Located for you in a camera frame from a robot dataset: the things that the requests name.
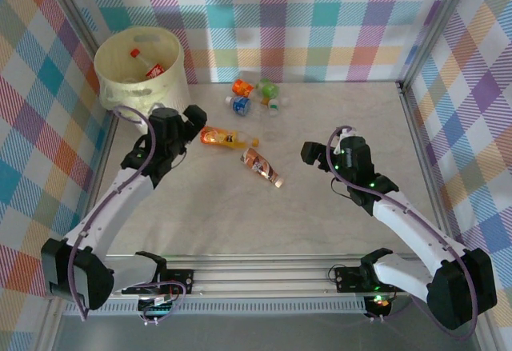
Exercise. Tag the blue label Pocari bottle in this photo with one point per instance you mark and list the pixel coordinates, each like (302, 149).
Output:
(240, 105)

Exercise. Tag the brown label plastic bottle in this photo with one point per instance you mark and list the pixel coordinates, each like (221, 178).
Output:
(258, 165)

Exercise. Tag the red label plastic bottle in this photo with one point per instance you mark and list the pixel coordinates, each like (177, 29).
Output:
(155, 72)

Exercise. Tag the aluminium table side rail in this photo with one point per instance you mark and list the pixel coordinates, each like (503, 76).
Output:
(420, 147)
(106, 139)

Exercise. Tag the orange label plastic bottle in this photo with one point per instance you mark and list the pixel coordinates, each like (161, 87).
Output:
(242, 87)

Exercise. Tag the orange juice plastic bottle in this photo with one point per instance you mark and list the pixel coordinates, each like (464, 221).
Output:
(224, 137)

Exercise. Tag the cream plastic waste bin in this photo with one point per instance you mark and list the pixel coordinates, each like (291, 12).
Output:
(172, 87)

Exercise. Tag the small controller with lights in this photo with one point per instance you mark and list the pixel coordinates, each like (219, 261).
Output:
(378, 301)

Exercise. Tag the aluminium frame post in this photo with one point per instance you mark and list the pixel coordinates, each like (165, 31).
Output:
(74, 7)
(438, 27)

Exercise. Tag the grey metal panel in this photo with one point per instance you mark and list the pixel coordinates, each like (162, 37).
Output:
(260, 335)

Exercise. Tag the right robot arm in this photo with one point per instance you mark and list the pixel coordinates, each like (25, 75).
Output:
(412, 223)

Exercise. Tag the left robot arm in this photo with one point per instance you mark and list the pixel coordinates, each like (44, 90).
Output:
(116, 195)

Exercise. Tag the green label plastic bottle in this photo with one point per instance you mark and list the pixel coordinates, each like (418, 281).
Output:
(267, 88)

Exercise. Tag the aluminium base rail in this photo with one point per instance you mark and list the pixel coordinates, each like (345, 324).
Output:
(260, 279)

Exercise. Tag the clear plastic bin liner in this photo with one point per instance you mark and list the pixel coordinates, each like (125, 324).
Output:
(120, 97)

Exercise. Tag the clear bottle small green label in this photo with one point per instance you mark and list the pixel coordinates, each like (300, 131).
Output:
(274, 106)

